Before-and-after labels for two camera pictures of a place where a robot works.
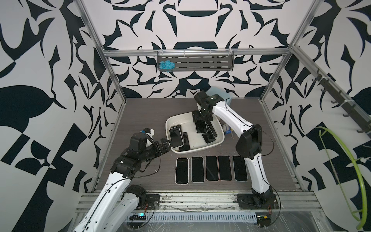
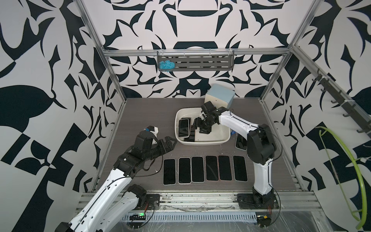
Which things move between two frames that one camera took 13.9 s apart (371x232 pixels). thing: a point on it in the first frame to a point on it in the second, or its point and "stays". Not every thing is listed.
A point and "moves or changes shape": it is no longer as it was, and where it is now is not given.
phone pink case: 224,167 stays
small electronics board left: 140,216 stays
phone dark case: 211,168 stays
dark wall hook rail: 355,113 stays
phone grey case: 197,169 stays
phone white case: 182,171 stays
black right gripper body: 200,113 to 203,124
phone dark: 186,146 to 191,138
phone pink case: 240,174 stays
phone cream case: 176,137 to 183,128
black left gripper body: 151,152 stays
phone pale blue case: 201,127 moves or changes shape
